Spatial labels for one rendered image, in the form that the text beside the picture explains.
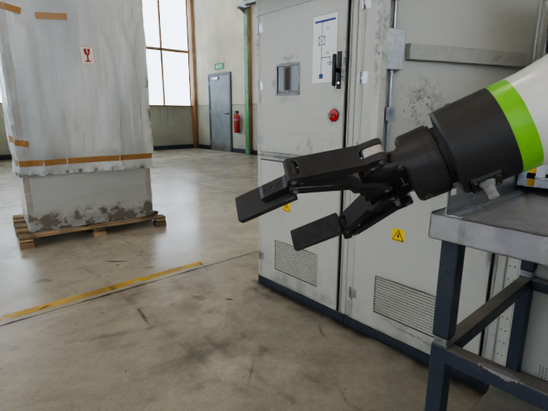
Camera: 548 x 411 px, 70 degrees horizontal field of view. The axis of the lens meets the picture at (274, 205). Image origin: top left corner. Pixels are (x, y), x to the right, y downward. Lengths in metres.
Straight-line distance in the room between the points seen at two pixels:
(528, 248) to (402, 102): 0.52
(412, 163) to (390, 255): 1.43
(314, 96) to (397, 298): 1.02
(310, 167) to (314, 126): 1.63
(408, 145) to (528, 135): 0.10
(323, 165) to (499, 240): 0.56
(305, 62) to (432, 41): 0.94
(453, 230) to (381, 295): 1.05
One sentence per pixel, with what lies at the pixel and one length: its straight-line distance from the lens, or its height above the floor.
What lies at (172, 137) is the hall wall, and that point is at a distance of 12.49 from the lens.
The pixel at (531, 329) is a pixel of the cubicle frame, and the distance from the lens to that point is 1.69.
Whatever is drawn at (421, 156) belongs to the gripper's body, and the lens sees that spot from 0.42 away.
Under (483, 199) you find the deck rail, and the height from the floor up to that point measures 0.85.
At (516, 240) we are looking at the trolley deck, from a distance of 0.88.
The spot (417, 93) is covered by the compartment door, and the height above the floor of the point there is 1.11.
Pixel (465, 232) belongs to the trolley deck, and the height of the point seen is 0.82.
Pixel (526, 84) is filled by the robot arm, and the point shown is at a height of 1.08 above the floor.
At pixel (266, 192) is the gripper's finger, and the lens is 0.41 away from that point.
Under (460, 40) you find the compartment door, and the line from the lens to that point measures 1.33.
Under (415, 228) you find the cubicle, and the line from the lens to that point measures 1.73.
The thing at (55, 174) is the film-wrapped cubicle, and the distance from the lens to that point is 3.70.
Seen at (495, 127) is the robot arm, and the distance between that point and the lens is 0.41.
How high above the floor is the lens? 1.06
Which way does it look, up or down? 13 degrees down
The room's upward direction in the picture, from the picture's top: straight up
